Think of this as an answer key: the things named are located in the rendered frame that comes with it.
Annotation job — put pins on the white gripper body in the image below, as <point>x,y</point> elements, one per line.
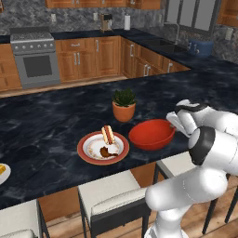
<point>177,121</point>

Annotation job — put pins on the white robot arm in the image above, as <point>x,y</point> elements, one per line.
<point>192,186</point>

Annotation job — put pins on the red bowl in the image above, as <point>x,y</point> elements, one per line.
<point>151,135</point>

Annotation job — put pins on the brown cooked food piece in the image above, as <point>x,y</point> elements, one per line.
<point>106,152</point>

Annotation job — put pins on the red-rimmed white plate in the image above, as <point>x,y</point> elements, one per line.
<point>89,148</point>

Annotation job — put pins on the yellow food piece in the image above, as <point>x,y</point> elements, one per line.
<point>2,169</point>

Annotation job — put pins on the white appetizer plate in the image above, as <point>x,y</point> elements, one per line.
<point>4,177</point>

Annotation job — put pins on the white cushioned black stool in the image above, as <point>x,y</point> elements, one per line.
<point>108,192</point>
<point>18,218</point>
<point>176,164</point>

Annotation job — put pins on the potted plant in terracotta pot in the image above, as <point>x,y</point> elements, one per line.
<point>123,112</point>

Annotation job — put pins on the wooden base cupboards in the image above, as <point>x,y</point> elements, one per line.
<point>145,60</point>
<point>89,57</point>
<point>9,68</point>

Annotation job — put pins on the hot dog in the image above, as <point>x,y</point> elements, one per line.
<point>108,135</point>

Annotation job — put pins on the blue toaster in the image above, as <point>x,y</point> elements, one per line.
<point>202,48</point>

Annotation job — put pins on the black sink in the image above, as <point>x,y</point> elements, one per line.
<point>161,45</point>

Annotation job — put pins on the silver tap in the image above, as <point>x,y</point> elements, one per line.
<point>177,31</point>

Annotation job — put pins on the white paper towel roll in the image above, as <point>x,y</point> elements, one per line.
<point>127,22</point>

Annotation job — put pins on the coffee machine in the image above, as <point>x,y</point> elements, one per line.
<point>106,23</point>

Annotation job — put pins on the silver stove with oven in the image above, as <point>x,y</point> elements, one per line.
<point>35,59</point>

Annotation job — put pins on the white wall outlet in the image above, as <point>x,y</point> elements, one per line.
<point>95,16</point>
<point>53,18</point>
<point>228,34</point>

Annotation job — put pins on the window with grey frame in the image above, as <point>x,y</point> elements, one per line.
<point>192,12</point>

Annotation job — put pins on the wooden wall cupboard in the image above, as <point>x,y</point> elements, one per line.
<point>228,12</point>

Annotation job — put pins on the wooden wall cupboards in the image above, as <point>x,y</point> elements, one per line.
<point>102,3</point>

